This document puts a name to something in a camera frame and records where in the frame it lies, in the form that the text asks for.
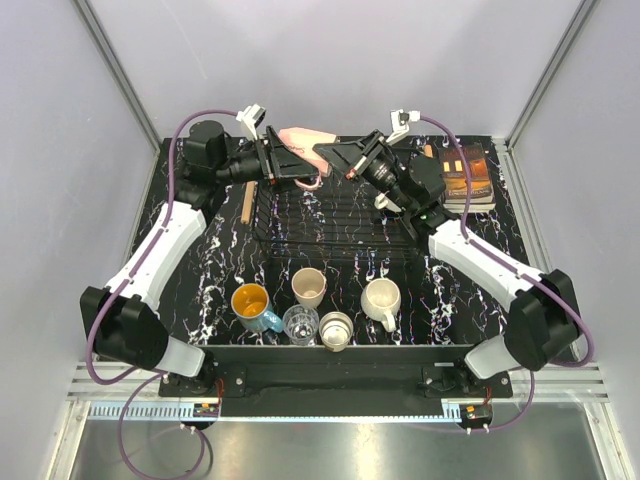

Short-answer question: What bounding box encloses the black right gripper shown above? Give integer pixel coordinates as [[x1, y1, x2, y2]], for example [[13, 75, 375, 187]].
[[313, 130, 414, 213]]

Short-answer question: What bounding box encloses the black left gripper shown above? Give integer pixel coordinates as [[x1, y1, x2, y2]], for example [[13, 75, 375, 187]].
[[216, 126, 319, 194]]

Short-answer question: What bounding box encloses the pink faceted mug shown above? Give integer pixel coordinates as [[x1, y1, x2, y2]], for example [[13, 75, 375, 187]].
[[278, 127, 338, 192]]

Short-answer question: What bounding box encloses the speckled cream mug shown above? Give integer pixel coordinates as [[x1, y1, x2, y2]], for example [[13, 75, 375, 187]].
[[361, 278, 401, 332]]

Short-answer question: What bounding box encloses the blue butterfly mug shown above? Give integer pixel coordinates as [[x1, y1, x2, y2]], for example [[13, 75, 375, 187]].
[[231, 283, 284, 333]]

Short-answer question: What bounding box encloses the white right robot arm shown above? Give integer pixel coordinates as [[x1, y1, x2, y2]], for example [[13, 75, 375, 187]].
[[313, 131, 581, 397]]

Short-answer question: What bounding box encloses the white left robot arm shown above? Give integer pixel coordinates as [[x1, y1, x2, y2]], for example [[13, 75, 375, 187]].
[[80, 109, 335, 396]]

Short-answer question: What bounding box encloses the paperback book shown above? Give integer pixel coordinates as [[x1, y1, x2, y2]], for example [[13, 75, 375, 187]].
[[434, 141, 498, 214]]

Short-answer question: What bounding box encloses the beige cup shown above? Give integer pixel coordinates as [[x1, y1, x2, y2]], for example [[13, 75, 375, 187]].
[[291, 268, 327, 308]]

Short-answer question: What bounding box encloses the clear drinking glass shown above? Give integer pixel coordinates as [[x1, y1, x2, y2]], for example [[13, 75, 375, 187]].
[[282, 304, 319, 346]]

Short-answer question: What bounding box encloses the small brown rimmed cup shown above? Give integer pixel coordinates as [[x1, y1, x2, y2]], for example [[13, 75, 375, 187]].
[[319, 311, 354, 353]]

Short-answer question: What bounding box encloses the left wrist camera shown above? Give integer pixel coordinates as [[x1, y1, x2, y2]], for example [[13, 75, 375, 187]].
[[236, 104, 266, 141]]

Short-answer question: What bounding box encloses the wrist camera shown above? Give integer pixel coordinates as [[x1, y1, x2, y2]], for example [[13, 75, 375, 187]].
[[386, 109, 421, 146], [236, 104, 266, 141]]

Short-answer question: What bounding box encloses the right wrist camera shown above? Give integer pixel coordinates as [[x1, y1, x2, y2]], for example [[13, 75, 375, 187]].
[[386, 109, 421, 146]]

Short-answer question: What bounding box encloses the black wire dish rack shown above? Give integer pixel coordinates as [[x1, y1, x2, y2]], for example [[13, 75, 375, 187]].
[[252, 176, 418, 262]]

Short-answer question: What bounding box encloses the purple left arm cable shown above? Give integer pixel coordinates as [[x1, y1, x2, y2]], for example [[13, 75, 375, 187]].
[[84, 107, 241, 476]]

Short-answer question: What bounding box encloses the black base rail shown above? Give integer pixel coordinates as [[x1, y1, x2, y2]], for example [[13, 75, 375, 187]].
[[159, 345, 513, 421]]

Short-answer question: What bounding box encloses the aluminium frame post left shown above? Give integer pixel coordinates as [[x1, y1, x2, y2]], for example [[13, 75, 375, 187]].
[[71, 0, 162, 151]]

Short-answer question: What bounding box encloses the aluminium frame post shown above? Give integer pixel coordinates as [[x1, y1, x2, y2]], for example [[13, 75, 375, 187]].
[[505, 0, 599, 151], [71, 0, 162, 151]]

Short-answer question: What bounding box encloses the aluminium frame post right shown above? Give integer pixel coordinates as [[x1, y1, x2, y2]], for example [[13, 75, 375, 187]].
[[505, 0, 599, 151]]

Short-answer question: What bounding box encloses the aluminium front frame rail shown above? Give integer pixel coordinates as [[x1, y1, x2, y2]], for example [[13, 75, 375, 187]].
[[46, 361, 639, 479]]

